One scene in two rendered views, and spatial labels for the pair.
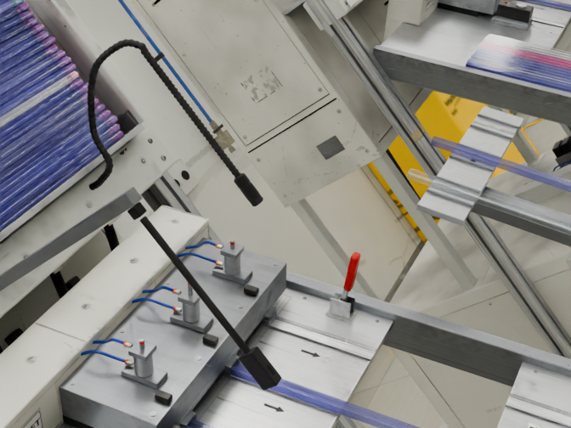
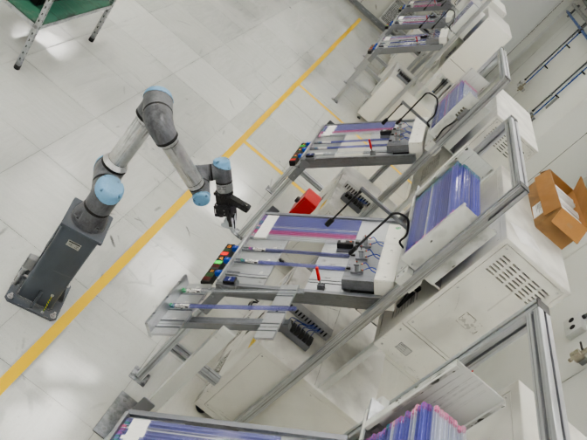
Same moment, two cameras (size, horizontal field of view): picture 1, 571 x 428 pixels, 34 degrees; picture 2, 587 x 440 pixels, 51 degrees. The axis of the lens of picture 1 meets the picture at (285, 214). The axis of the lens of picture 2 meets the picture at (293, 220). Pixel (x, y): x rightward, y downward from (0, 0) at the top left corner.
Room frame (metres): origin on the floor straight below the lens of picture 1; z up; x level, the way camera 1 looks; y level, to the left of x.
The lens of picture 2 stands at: (2.50, -1.73, 2.41)
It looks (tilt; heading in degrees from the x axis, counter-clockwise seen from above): 30 degrees down; 133
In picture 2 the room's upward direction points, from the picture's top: 44 degrees clockwise
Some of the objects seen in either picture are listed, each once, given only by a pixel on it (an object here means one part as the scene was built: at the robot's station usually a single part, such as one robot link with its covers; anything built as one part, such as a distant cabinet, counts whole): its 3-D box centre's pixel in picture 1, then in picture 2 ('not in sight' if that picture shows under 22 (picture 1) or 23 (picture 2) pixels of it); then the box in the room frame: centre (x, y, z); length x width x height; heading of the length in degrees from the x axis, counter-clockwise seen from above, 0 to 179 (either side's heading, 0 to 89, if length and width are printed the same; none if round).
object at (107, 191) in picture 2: not in sight; (106, 194); (0.67, -0.71, 0.72); 0.13 x 0.12 x 0.14; 169
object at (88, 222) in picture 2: not in sight; (93, 212); (0.68, -0.72, 0.60); 0.15 x 0.15 x 0.10
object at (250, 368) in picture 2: not in sight; (293, 371); (1.20, 0.45, 0.31); 0.70 x 0.65 x 0.62; 140
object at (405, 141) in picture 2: not in sight; (357, 191); (-0.02, 1.23, 0.66); 1.01 x 0.73 x 1.31; 50
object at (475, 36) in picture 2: not in sight; (435, 65); (-2.42, 3.45, 0.95); 1.36 x 0.82 x 1.90; 50
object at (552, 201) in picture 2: not in sight; (553, 202); (1.28, 0.62, 1.82); 0.68 x 0.30 x 0.20; 140
